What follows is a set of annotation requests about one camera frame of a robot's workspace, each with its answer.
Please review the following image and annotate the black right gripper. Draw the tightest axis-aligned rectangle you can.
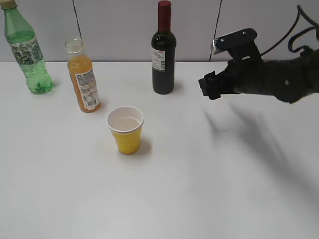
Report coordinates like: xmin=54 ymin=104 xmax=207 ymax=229
xmin=198 ymin=54 xmax=309 ymax=104

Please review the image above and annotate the yellow paper cup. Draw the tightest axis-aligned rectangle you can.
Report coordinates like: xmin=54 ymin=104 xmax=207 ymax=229
xmin=106 ymin=106 xmax=144 ymax=154

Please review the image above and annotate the orange juice bottle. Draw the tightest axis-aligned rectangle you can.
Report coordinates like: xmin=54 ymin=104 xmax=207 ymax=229
xmin=64 ymin=37 xmax=100 ymax=113

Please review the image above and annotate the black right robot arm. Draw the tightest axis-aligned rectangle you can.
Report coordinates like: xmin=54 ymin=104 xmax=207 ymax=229
xmin=199 ymin=50 xmax=319 ymax=104

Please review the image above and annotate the dark red wine bottle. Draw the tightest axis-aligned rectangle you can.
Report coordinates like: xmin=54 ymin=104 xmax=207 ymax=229
xmin=151 ymin=0 xmax=176 ymax=95

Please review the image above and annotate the green plastic soda bottle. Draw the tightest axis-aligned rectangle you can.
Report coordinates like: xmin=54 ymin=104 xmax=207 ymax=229
xmin=0 ymin=0 xmax=53 ymax=95

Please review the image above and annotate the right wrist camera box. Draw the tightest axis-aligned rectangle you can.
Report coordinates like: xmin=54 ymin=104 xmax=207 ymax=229
xmin=211 ymin=28 xmax=261 ymax=62

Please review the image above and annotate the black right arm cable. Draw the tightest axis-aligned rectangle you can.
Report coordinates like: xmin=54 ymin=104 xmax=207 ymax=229
xmin=260 ymin=4 xmax=319 ymax=56

